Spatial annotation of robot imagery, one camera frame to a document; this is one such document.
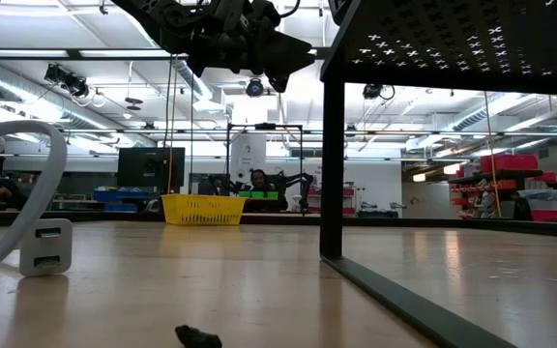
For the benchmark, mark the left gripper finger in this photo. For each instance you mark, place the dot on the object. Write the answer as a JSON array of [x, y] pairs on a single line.
[[288, 50], [278, 81]]

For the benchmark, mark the yellow plastic basket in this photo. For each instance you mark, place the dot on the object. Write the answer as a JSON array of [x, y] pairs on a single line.
[[203, 209]]

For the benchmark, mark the black background robot arm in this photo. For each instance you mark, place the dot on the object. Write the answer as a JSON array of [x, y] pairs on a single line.
[[302, 181]]

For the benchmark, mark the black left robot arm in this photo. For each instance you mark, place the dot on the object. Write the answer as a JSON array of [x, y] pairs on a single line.
[[162, 19]]

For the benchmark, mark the white cabinet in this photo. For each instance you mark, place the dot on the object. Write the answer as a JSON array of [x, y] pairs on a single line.
[[248, 154]]

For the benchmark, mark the person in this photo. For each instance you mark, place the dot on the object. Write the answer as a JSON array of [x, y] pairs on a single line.
[[259, 180], [10, 192]]

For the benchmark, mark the green bins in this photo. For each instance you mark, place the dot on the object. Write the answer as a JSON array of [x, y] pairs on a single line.
[[259, 194]]

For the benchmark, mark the black monitor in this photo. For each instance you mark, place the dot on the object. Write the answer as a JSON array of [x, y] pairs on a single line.
[[150, 169]]

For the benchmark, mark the black perforated metal shelf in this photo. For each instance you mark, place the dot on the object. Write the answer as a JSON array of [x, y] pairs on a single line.
[[452, 63]]

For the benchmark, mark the black spotlight cluster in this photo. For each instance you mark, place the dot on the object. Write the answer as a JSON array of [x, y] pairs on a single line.
[[73, 86]]

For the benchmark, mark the small blue bin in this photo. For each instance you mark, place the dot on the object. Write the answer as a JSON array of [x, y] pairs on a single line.
[[109, 195]]

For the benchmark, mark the storage rack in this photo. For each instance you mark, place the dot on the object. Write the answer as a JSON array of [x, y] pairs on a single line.
[[496, 175]]

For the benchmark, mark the red storage bin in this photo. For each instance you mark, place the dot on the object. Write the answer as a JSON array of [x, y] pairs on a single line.
[[509, 163], [551, 216]]

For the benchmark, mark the small black crumb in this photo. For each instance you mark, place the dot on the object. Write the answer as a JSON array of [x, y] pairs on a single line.
[[196, 337]]

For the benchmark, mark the white USB charger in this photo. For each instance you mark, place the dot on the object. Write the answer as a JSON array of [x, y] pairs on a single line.
[[46, 247]]

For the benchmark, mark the black round ceiling camera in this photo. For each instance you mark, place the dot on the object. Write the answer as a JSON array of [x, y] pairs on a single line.
[[255, 88]]

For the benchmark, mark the black stand frame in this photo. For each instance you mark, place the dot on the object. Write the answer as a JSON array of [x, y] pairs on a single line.
[[265, 126]]

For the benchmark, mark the black aluminium rig frame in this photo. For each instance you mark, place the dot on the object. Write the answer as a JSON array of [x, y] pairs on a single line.
[[298, 220]]

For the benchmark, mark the silver ventilation duct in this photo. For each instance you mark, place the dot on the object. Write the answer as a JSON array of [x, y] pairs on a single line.
[[17, 92]]

